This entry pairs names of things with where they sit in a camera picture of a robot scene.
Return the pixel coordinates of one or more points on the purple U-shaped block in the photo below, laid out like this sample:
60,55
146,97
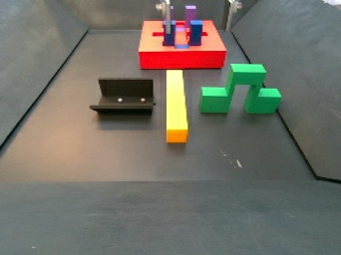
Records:
188,15

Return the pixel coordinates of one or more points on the black angled bracket holder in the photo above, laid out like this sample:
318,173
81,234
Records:
126,95

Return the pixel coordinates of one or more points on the blue U-shaped block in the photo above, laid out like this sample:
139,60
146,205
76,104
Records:
195,32

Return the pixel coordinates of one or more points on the yellow long bar block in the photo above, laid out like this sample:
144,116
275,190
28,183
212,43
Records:
176,116

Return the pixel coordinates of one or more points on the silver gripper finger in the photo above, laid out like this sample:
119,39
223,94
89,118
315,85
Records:
234,5
163,6

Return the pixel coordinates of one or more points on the red slotted board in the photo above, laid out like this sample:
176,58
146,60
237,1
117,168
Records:
180,56

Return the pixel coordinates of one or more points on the green arch-shaped block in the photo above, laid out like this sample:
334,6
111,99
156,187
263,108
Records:
261,101

